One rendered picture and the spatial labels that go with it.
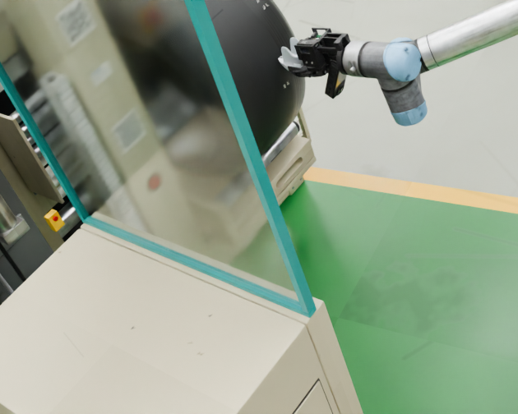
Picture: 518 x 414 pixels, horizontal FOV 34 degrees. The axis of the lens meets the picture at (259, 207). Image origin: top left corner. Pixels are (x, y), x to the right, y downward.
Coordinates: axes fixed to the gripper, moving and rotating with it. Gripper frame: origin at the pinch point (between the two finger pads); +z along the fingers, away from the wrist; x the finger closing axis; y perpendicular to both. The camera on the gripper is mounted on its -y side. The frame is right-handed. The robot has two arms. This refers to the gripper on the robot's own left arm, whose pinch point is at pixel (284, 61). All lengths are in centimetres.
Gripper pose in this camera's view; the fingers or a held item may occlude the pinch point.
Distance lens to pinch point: 196.2
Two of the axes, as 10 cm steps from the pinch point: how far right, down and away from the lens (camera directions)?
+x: -5.9, 6.6, -4.7
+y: -3.6, -7.3, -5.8
